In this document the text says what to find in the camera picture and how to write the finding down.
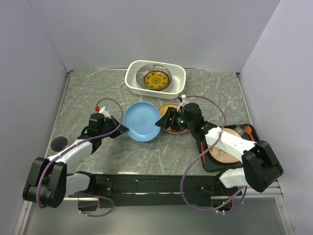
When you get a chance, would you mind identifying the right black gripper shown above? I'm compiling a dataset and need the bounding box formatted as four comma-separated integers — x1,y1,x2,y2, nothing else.
155,107,194,131

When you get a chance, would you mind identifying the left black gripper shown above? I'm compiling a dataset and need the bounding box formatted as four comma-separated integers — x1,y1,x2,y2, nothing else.
99,115,129,139

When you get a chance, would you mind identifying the blue plate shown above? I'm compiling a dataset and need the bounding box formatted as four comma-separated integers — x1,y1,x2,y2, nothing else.
123,101,161,142

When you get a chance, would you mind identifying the yellow patterned brown-rimmed plate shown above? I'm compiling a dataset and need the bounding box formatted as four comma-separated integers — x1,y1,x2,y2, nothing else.
143,70,171,91

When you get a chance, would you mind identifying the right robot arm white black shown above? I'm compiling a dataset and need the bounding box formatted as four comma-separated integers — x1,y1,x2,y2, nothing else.
156,103,284,195

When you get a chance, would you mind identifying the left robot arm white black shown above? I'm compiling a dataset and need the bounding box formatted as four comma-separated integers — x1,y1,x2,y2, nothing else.
22,113,129,208

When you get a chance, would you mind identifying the yellow woven plate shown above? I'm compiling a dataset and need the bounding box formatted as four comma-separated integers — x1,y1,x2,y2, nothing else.
159,103,179,117

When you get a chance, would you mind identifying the pink plate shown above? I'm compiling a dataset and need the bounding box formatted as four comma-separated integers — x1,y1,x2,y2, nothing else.
163,128,188,135

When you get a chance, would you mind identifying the white perforated plastic basket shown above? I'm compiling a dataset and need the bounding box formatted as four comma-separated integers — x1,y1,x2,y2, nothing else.
125,60,186,99

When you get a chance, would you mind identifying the orange plastic fork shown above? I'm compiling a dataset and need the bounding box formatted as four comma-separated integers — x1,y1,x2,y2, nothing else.
200,141,205,165

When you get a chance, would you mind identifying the peach plate with bird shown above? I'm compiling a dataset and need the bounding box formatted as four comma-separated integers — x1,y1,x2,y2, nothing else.
209,128,241,164

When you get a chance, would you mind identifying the clear plastic cup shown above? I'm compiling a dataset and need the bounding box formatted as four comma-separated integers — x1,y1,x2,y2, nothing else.
235,121,249,136

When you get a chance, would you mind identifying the orange plastic spoon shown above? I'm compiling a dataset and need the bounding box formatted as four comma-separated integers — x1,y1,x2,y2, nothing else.
245,125,254,141

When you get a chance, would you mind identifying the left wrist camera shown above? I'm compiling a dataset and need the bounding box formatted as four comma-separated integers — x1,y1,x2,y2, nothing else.
95,106,111,118

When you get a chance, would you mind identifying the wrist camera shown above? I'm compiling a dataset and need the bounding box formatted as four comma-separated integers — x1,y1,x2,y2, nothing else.
95,106,111,118
177,94,189,109

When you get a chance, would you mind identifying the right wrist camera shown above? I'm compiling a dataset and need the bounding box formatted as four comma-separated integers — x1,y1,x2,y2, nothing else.
177,94,189,109

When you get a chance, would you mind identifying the black base frame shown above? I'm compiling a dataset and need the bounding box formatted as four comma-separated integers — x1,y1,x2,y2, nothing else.
84,173,238,208

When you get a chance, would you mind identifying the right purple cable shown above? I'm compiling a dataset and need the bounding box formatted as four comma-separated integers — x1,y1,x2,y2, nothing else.
180,94,247,213

